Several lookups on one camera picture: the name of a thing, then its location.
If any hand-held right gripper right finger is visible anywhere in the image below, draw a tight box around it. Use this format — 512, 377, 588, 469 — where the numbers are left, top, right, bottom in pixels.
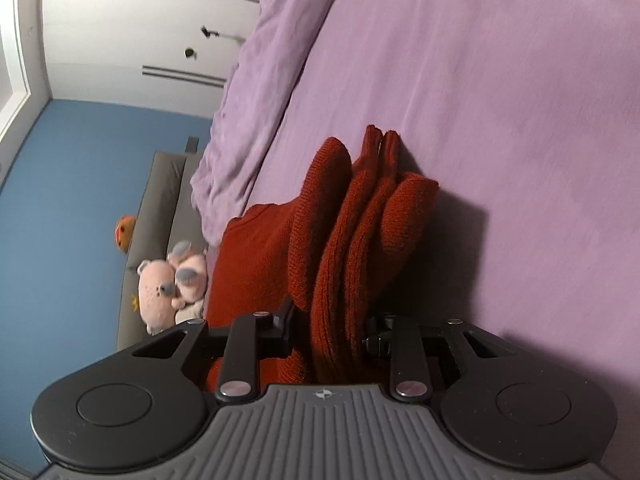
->
361, 313, 499, 404

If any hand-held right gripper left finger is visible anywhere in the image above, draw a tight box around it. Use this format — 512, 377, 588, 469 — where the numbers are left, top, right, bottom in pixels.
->
131, 296, 297, 405

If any red knit sweater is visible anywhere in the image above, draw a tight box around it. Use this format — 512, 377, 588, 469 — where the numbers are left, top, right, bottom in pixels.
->
202, 124, 441, 393

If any pink plush bunny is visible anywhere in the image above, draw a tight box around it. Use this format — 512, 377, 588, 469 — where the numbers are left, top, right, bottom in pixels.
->
167, 241, 209, 325

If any pink plush bear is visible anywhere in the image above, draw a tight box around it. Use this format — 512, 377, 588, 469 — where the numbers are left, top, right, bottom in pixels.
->
137, 259, 182, 336

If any grey padded headboard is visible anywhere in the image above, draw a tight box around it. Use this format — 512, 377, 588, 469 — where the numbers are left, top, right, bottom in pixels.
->
116, 151, 211, 352

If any orange plush toy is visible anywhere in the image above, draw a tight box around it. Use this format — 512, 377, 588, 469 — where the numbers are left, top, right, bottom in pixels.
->
113, 215, 137, 254

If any purple bed sheet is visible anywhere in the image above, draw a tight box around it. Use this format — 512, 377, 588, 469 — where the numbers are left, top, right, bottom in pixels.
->
202, 0, 640, 480

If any purple duvet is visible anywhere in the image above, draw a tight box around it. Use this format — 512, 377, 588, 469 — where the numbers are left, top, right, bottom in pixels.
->
190, 0, 358, 248

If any white wardrobe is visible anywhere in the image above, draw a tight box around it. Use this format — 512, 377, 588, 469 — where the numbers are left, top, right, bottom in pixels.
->
42, 0, 273, 118

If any white door frame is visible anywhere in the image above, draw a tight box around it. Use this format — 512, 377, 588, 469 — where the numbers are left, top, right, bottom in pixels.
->
0, 0, 53, 173

